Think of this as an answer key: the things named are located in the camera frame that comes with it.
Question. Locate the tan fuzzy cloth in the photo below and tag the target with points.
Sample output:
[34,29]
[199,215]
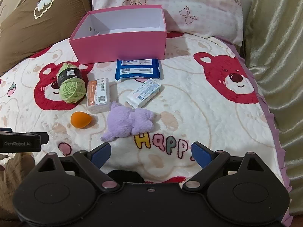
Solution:
[14,184]

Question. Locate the pink cardboard box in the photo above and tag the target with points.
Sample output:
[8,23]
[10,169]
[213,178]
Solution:
[118,45]

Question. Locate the orange makeup sponge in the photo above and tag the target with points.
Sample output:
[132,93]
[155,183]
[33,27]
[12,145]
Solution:
[80,120]

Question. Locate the bear printed blanket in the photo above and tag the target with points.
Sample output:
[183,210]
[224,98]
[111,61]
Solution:
[201,118]

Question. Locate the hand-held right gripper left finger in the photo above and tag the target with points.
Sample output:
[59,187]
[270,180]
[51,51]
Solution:
[102,155]

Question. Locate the brown pillow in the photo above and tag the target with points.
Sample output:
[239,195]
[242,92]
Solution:
[35,30]

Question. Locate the person's left hand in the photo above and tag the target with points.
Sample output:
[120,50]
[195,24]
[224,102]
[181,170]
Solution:
[4,159]

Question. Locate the white bottle with orange label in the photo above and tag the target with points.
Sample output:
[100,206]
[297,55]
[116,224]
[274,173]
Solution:
[98,97]

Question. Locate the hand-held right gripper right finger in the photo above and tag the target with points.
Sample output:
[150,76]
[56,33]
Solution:
[201,155]

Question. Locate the white small packet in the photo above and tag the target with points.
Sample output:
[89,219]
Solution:
[144,94]

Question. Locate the pink floral pillow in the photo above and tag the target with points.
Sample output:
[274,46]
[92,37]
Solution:
[189,2]

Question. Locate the green yarn ball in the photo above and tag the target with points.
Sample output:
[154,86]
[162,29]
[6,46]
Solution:
[71,89]

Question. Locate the purple plush toy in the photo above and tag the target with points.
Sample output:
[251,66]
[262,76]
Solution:
[132,123]

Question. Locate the pale green satin cloth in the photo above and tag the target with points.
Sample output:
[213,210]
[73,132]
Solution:
[277,52]

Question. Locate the blue wet wipes packet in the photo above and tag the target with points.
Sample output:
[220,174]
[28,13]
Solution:
[138,69]

